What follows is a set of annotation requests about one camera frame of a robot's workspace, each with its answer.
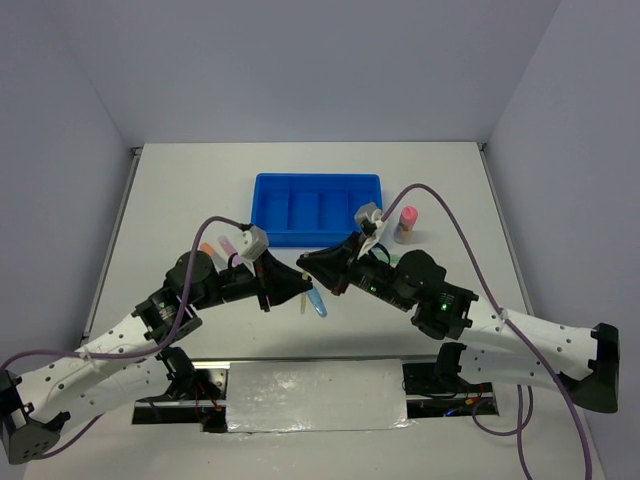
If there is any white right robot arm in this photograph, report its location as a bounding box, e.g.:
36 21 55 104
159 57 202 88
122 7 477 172
297 237 620 413

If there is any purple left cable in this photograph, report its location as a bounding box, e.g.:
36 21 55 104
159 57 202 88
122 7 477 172
0 215 251 461

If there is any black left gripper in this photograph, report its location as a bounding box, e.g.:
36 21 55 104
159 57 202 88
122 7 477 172
191 247 313 312

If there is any purple cable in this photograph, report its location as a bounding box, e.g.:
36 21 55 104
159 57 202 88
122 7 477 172
0 215 251 461
379 183 595 480

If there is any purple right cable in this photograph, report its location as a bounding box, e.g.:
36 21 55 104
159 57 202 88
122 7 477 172
379 183 595 480

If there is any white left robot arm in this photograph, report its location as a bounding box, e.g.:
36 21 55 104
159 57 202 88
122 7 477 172
1 251 312 465

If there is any purple highlighter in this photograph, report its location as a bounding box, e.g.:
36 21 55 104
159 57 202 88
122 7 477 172
217 235 241 265

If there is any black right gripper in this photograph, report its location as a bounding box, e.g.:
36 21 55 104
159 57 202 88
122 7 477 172
297 229 413 310

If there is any yellow pen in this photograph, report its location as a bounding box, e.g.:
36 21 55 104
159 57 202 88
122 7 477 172
300 271 310 315

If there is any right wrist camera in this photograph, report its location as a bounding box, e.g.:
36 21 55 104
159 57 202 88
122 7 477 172
354 202 387 259

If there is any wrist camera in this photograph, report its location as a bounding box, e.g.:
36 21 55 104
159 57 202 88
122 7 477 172
354 202 387 259
235 225 269 263

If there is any blue compartment tray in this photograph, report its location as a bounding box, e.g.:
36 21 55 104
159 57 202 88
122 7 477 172
251 173 383 249

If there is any pink capped glue stick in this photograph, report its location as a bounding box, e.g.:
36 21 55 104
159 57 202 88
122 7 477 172
394 206 418 244

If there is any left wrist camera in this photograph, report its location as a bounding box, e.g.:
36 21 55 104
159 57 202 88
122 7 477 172
235 225 269 263

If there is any blue highlighter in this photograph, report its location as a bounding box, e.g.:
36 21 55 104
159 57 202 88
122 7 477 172
307 288 327 318

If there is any orange highlighter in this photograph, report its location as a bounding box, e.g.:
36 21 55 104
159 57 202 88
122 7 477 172
199 243 219 259

